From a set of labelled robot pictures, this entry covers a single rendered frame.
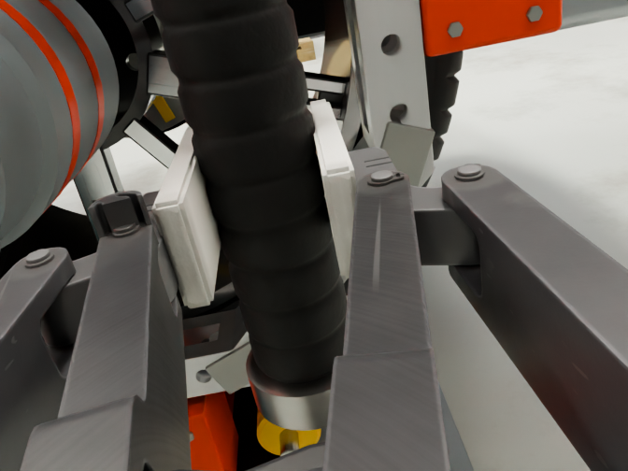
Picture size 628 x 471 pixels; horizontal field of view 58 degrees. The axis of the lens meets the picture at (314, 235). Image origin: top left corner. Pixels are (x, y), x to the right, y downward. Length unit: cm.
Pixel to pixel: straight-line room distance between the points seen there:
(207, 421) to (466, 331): 102
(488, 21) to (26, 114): 27
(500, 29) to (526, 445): 92
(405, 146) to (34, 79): 23
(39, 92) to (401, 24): 21
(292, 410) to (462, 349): 121
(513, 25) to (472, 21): 3
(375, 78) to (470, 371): 103
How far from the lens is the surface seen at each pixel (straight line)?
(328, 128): 16
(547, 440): 121
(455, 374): 133
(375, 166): 15
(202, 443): 52
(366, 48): 38
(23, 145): 28
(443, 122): 49
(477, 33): 39
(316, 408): 20
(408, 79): 39
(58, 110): 31
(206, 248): 15
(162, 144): 50
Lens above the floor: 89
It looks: 27 degrees down
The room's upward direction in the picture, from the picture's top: 12 degrees counter-clockwise
